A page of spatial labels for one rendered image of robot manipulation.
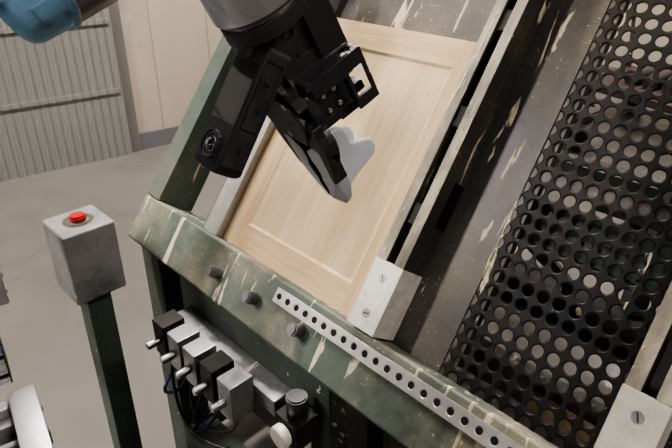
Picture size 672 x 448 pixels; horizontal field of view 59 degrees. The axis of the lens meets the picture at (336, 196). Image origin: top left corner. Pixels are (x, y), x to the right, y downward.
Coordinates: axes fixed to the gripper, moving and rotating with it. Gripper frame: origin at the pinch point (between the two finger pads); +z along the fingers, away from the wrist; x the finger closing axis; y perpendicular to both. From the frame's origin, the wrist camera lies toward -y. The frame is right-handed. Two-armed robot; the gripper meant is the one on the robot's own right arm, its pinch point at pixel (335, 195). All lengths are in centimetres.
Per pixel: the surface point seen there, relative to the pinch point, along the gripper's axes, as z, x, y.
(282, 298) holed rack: 44, 40, -7
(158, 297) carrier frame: 62, 90, -29
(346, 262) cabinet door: 43, 34, 6
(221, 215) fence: 40, 69, -4
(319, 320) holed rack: 45, 30, -5
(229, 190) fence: 37, 70, 1
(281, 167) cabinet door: 36, 62, 12
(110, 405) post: 74, 84, -56
